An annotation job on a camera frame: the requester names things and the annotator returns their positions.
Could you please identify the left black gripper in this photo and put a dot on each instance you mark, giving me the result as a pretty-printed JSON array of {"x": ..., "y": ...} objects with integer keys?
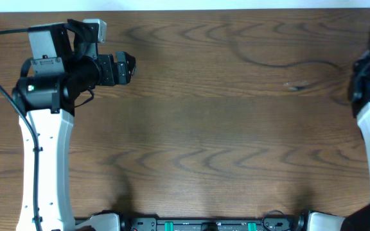
[{"x": 108, "y": 70}]

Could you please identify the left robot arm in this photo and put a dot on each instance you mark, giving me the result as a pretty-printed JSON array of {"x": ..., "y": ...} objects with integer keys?
[{"x": 65, "y": 62}]

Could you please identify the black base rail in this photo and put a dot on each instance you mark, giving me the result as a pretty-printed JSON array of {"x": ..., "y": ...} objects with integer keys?
[{"x": 272, "y": 220}]

